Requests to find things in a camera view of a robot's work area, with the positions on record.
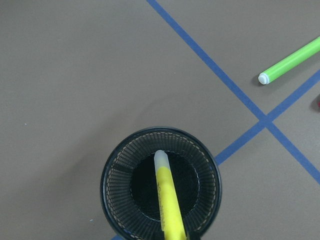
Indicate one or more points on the black mesh pen cup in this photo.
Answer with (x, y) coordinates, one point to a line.
(128, 189)

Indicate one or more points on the yellow highlighter pen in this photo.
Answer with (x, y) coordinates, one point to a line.
(170, 214)

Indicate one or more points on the red capped white marker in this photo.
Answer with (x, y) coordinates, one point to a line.
(317, 102)

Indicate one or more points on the green highlighter pen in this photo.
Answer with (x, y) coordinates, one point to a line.
(288, 63)

